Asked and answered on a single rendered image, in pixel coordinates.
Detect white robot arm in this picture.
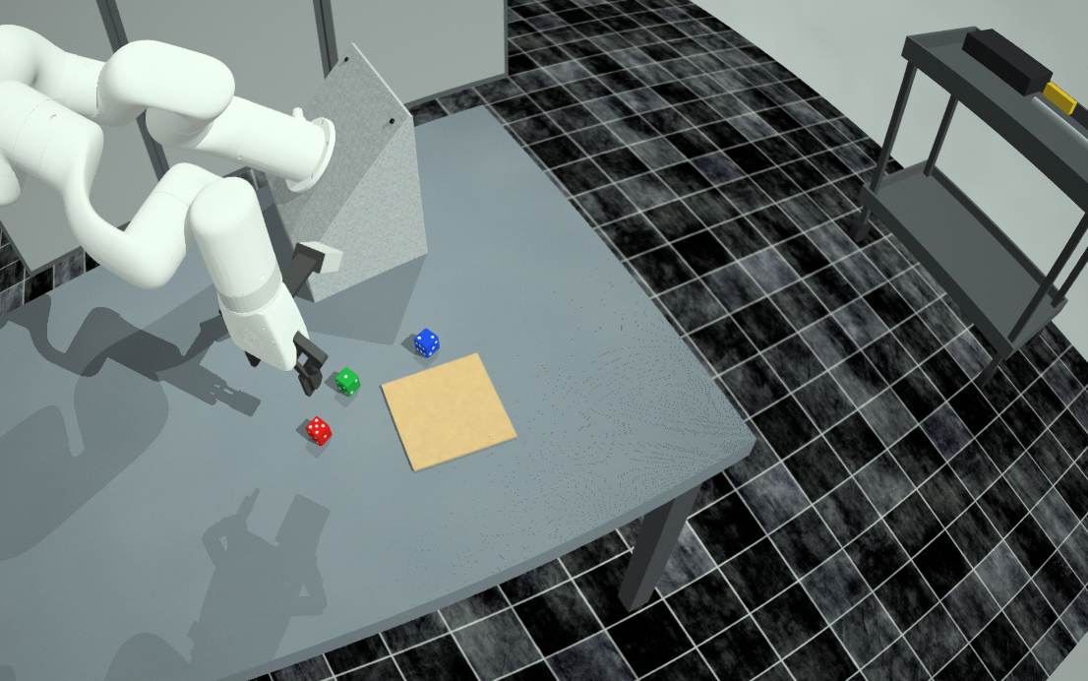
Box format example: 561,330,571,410
0,25,343,313

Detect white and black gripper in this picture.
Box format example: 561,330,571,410
217,276,327,397

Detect green die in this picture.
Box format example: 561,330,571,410
335,367,360,397

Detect tan flat mat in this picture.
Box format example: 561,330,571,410
382,352,517,471

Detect red die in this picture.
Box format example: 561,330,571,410
306,416,332,446

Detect blue die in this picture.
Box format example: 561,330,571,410
415,329,440,358

